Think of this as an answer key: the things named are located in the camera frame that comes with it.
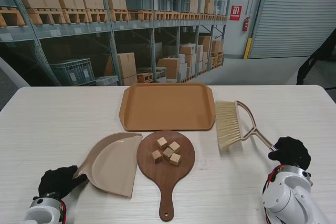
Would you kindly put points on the beige plastic dustpan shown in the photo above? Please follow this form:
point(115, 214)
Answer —
point(113, 163)

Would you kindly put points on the orange-brown plastic tray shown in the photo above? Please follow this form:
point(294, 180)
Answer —
point(168, 106)

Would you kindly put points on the small light wood block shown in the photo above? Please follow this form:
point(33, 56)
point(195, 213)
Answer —
point(174, 146)
point(175, 159)
point(168, 153)
point(156, 155)
point(162, 142)

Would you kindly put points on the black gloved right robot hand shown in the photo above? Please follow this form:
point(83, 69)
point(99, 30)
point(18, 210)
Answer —
point(291, 151)

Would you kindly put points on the warehouse photo backdrop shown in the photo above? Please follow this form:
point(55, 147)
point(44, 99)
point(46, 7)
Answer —
point(78, 51)

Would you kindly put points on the dark round wooden cutting board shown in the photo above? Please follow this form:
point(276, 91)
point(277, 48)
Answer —
point(165, 179)

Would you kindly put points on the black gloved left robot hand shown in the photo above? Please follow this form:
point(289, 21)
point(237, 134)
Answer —
point(55, 182)

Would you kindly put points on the black tripod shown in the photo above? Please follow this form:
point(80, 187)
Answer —
point(302, 72)

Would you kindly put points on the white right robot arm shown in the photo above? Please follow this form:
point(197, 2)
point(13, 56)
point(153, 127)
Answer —
point(283, 197)

